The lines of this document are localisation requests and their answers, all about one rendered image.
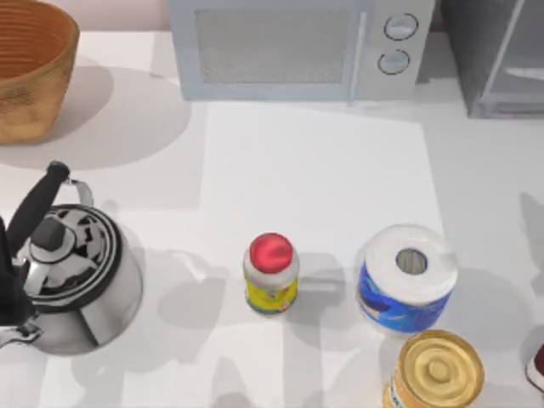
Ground dark red and white object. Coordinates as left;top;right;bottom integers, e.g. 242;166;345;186
524;341;544;390

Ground white paper roll blue wrap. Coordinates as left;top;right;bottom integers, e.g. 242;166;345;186
357;224;461;335

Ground silver kettle with black handle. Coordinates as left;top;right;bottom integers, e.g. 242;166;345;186
0;161;145;356

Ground brown woven basket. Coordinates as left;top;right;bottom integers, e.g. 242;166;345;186
0;0;81;145

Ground pale microwave oven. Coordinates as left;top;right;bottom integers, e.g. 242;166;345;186
167;0;435;104

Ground round microwave knob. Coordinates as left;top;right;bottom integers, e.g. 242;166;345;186
377;48;411;77
383;12;420;42

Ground yellow bottle with red cap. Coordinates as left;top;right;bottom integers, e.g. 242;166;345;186
242;231;300;316

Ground gold can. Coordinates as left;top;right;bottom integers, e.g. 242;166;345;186
382;328;486;408

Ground pale microwave door handle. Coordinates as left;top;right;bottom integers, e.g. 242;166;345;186
349;9;369;104

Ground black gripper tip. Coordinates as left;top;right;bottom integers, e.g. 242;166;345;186
0;215;34;329

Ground pale microwave door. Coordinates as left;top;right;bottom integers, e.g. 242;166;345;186
168;0;362;102

